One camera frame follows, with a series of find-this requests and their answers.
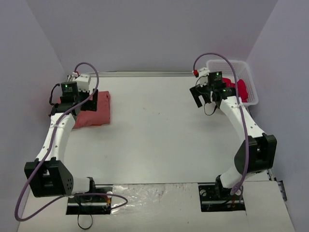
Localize pink t shirt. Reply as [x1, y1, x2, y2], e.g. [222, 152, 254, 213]
[73, 91, 111, 129]

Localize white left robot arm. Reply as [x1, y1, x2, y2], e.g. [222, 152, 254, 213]
[24, 81, 98, 202]

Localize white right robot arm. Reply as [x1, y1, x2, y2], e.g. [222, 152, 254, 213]
[190, 68, 277, 200]

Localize white plastic basket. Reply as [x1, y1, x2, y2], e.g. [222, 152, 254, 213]
[206, 59, 259, 107]

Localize magenta t shirt in basket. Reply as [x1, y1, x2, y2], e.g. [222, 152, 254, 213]
[222, 77, 249, 103]

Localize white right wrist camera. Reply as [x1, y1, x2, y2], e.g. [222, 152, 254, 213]
[192, 67, 210, 86]

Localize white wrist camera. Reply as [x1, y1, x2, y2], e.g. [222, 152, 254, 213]
[72, 72, 91, 92]
[192, 67, 210, 86]

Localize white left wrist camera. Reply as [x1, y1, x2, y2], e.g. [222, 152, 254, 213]
[72, 72, 91, 92]

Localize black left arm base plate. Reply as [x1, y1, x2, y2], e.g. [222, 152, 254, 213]
[66, 195, 112, 216]

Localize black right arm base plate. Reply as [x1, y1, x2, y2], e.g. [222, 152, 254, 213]
[198, 183, 246, 212]

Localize thin black cable loop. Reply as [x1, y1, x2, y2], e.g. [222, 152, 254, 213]
[77, 214, 94, 230]

